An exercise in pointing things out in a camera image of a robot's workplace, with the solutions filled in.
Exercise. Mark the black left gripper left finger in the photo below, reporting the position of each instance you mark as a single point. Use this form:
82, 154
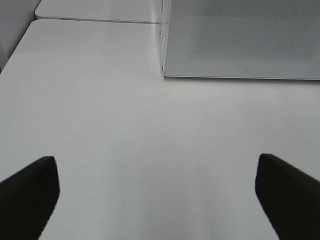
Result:
28, 199

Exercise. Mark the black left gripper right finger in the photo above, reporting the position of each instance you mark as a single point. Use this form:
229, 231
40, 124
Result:
289, 197

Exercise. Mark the white microwave oven body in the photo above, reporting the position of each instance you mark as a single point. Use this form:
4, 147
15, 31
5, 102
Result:
163, 25

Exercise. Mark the white microwave door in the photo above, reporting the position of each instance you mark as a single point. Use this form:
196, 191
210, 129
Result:
243, 39

